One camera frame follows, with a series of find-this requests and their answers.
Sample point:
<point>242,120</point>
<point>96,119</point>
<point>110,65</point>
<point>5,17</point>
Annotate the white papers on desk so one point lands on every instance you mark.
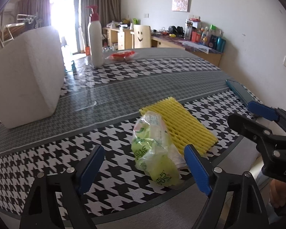
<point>193,46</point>

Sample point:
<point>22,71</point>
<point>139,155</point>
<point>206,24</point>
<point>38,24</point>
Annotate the person's right hand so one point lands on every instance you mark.
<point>277,193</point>

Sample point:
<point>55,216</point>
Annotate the houndstooth table cloth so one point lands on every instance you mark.
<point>100,107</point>

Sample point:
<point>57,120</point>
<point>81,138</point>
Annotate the wooden smiley face chair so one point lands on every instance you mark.
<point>141,36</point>

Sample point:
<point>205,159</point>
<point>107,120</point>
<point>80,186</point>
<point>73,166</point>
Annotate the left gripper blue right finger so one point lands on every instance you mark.
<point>200,168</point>

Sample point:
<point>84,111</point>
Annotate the brown curtain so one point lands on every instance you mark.
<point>40,8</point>
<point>109,10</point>

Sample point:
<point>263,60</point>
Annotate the green plastic tissue pack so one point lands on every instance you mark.
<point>155,153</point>

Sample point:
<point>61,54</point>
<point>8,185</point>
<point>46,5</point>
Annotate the anime wall picture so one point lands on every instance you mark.
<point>180,5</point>

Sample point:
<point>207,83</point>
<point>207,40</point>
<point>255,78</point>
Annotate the orange box on floor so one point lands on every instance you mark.
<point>87,51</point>

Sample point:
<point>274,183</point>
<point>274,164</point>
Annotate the white pump lotion bottle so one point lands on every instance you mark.
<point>95,37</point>

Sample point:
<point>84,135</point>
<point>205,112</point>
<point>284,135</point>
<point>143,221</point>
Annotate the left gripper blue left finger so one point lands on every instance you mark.
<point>89,167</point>

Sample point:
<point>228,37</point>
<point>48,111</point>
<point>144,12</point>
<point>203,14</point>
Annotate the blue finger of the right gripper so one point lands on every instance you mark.
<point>262,111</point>

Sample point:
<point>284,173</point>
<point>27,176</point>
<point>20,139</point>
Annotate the yellow foam fruit net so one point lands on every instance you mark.
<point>184,129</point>

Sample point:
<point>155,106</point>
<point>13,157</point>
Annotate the brown left curtain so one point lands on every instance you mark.
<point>40,8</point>

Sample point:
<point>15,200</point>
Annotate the long wooden desk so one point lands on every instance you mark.
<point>122,40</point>

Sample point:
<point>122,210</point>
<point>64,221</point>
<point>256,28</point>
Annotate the red snack packet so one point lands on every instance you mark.
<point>122,56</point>

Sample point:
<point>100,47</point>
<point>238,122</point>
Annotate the brown right curtain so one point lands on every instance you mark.
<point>109,10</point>

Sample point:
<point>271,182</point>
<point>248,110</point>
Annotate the metal bunk bed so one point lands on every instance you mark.
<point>10,31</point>

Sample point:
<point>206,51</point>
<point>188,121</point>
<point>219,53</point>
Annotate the white styrofoam box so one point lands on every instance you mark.
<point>31,77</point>

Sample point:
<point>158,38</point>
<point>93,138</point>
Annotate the teal bottle on desk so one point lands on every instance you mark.
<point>220,44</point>

